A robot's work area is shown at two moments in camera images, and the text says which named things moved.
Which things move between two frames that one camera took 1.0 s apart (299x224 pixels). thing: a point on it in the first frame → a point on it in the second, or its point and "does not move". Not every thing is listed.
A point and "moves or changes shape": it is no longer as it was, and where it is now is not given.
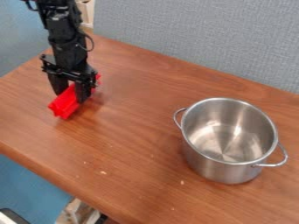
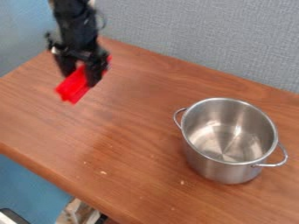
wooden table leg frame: (78, 213) does not move
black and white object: (8, 217) does not move
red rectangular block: (65, 103) moves or changes shape
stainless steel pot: (228, 137) does not move
